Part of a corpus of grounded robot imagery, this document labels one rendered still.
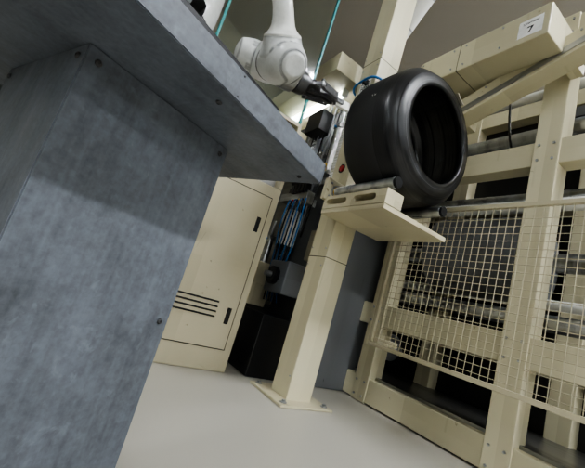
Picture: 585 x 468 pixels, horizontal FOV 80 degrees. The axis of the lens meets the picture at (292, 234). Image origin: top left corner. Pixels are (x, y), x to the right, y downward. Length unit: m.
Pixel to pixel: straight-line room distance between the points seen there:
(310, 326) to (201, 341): 0.48
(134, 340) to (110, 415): 0.11
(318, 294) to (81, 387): 1.12
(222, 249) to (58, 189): 1.17
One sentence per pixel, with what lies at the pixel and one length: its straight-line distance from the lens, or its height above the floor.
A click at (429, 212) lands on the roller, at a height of 0.89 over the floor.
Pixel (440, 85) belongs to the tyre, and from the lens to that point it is 1.60.
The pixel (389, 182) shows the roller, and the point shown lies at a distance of 1.30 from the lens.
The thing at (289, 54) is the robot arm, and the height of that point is 0.98.
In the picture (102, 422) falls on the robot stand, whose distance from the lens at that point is 0.61.
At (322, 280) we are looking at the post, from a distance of 1.53.
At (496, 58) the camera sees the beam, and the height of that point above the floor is 1.64.
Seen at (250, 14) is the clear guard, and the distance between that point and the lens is 1.99.
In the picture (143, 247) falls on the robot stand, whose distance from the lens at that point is 0.54.
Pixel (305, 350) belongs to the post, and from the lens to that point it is 1.54.
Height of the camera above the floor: 0.39
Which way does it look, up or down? 11 degrees up
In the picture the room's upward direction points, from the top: 17 degrees clockwise
